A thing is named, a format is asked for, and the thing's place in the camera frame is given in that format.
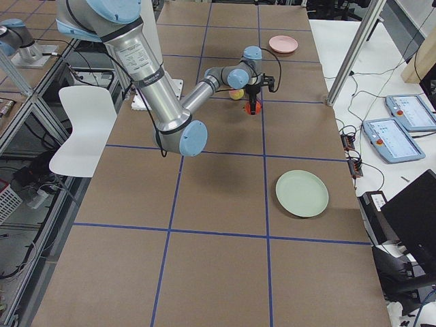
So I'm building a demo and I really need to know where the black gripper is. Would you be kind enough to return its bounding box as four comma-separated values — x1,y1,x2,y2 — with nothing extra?
245,74,275,115

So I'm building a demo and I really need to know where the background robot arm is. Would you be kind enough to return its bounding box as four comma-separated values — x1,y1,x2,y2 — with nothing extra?
1,18,57,68

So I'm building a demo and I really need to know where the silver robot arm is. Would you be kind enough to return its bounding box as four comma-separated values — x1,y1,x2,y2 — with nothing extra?
57,1,278,157

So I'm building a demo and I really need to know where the yellow pink peach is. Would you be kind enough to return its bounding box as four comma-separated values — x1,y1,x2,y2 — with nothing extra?
228,89,245,101

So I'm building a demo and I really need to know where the pink plate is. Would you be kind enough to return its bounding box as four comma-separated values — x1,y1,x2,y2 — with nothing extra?
268,35,298,54

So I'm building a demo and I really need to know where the green plate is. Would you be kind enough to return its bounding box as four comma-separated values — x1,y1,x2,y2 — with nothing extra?
275,170,329,218

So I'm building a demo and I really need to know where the near teach pendant tablet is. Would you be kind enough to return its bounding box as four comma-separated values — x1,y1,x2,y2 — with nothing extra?
362,118,425,164

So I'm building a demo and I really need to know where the teach pendant tablet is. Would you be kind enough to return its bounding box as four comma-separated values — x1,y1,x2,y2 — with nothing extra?
385,95,435,132
362,118,425,164

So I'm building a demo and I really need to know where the far teach pendant tablet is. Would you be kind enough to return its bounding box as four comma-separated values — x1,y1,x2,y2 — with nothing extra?
385,95,435,132

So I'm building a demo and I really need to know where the white chair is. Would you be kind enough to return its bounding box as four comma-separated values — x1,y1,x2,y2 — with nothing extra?
49,85,116,178

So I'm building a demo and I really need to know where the black laptop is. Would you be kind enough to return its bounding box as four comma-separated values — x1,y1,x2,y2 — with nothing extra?
381,169,435,264

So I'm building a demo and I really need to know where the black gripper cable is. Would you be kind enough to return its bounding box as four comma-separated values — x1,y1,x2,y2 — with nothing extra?
261,54,282,93

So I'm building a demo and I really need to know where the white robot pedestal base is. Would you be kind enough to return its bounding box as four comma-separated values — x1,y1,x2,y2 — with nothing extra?
140,0,183,99

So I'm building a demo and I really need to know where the aluminium frame post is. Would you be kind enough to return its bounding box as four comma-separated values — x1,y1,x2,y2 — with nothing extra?
326,0,386,107

